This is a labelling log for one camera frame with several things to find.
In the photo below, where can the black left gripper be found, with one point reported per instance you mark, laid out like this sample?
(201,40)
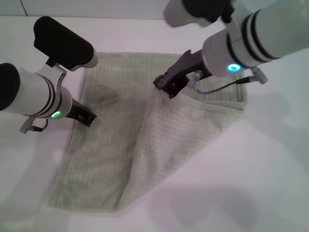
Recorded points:
(76,112)

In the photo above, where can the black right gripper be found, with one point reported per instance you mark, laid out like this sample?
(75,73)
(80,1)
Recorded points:
(188,65)

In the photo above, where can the light green ribbed towel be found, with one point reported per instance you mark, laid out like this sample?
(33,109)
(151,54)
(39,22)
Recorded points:
(103,149)

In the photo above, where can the silver round connector plug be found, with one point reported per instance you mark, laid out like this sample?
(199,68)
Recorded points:
(259,75)

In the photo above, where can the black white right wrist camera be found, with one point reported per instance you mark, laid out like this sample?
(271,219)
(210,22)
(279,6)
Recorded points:
(193,12)

